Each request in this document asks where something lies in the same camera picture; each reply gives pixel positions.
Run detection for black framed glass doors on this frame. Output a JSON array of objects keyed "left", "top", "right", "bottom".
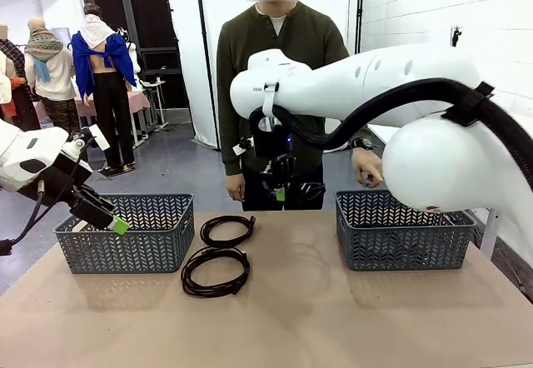
[{"left": 77, "top": 0, "right": 191, "bottom": 113}]

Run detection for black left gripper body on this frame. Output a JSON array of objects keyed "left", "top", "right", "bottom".
[{"left": 68, "top": 186, "right": 116, "bottom": 230}]

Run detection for grey plastic lattice basket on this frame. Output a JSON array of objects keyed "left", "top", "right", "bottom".
[
  {"left": 334, "top": 188, "right": 478, "bottom": 272},
  {"left": 52, "top": 192, "right": 196, "bottom": 276}
]

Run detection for small white desk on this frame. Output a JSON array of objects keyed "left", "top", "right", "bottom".
[{"left": 139, "top": 78, "right": 171, "bottom": 132}]

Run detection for upright black backdrop pole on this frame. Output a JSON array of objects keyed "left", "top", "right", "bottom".
[{"left": 355, "top": 0, "right": 366, "bottom": 55}]

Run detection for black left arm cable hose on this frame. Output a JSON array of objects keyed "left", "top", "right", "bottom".
[{"left": 0, "top": 179, "right": 46, "bottom": 257}]

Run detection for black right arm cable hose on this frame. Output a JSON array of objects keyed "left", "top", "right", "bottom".
[{"left": 248, "top": 77, "right": 533, "bottom": 215}]

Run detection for person in green sweater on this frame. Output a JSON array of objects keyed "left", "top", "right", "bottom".
[{"left": 216, "top": 0, "right": 367, "bottom": 212}]

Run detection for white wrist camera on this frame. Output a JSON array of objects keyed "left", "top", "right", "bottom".
[
  {"left": 85, "top": 124, "right": 111, "bottom": 152},
  {"left": 232, "top": 137, "right": 255, "bottom": 156}
]

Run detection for figure in plaid coat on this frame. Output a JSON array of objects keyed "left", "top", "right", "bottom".
[{"left": 0, "top": 22, "right": 42, "bottom": 132}]

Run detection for white mannequin torso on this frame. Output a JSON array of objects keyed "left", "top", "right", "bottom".
[{"left": 124, "top": 41, "right": 142, "bottom": 90}]

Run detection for large black usb cable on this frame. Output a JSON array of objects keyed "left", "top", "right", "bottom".
[{"left": 180, "top": 246, "right": 252, "bottom": 299}]

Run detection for black wrist mount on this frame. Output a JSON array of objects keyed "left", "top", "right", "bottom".
[
  {"left": 252, "top": 127, "right": 293, "bottom": 160},
  {"left": 18, "top": 151, "right": 93, "bottom": 209}
]

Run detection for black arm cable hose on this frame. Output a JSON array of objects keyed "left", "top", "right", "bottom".
[
  {"left": 248, "top": 77, "right": 533, "bottom": 215},
  {"left": 0, "top": 179, "right": 46, "bottom": 257}
]

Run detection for large white table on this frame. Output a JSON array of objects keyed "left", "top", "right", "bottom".
[{"left": 366, "top": 122, "right": 502, "bottom": 261}]

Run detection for black right wrist mount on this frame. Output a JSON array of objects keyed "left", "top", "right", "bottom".
[{"left": 252, "top": 127, "right": 293, "bottom": 160}]

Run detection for slanted black backdrop pole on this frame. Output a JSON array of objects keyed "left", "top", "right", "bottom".
[{"left": 193, "top": 0, "right": 221, "bottom": 149}]

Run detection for person's right hand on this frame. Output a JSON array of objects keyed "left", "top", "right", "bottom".
[{"left": 225, "top": 174, "right": 246, "bottom": 202}]

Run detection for black left wrist mount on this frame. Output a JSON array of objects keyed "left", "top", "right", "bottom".
[{"left": 18, "top": 151, "right": 93, "bottom": 209}]

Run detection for small black cable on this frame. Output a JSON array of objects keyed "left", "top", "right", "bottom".
[{"left": 200, "top": 214, "right": 257, "bottom": 247}]

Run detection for black power cable with plug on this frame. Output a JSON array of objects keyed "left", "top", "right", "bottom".
[{"left": 286, "top": 180, "right": 327, "bottom": 203}]

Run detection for mannequin with patterned scarf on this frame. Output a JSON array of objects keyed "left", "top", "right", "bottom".
[{"left": 23, "top": 17, "right": 81, "bottom": 136}]

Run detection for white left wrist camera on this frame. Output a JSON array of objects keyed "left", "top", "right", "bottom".
[{"left": 85, "top": 124, "right": 111, "bottom": 152}]

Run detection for person's left hand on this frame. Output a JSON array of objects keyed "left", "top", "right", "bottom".
[{"left": 351, "top": 150, "right": 385, "bottom": 190}]

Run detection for white backdrop screen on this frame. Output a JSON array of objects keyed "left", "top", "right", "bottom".
[{"left": 162, "top": 0, "right": 363, "bottom": 149}]

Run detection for table with pink cloth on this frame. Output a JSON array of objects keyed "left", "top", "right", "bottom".
[{"left": 74, "top": 90, "right": 152, "bottom": 140}]

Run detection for person's right forearm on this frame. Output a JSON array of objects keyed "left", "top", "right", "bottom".
[{"left": 219, "top": 109, "right": 245, "bottom": 177}]

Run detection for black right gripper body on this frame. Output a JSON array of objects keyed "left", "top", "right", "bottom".
[{"left": 261, "top": 153, "right": 297, "bottom": 189}]

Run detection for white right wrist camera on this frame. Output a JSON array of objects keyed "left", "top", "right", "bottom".
[{"left": 232, "top": 137, "right": 255, "bottom": 156}]

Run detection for mannequin with blue jacket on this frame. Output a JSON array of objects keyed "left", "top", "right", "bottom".
[{"left": 70, "top": 3, "right": 139, "bottom": 174}]

